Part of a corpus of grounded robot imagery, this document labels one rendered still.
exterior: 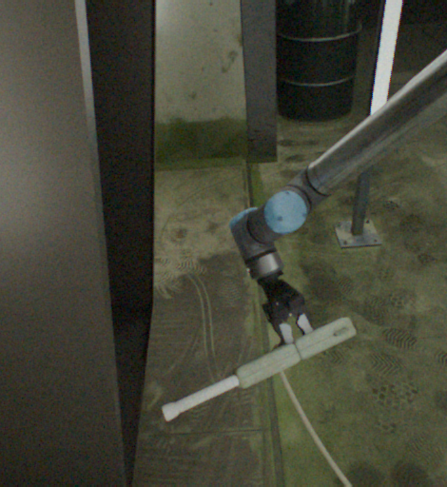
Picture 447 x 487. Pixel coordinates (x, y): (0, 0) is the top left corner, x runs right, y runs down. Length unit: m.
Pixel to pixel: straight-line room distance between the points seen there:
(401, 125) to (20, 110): 0.69
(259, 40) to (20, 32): 2.29
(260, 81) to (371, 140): 1.77
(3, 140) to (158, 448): 1.31
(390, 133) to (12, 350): 0.72
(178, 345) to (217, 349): 0.16
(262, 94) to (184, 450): 1.94
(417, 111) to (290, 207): 0.31
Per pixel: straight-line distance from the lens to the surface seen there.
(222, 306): 1.84
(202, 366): 1.67
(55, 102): 0.32
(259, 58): 2.59
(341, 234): 2.24
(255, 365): 0.99
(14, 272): 0.43
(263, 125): 2.73
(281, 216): 0.94
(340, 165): 0.96
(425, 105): 0.85
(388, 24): 1.78
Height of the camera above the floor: 1.42
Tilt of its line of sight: 40 degrees down
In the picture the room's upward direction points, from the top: 7 degrees counter-clockwise
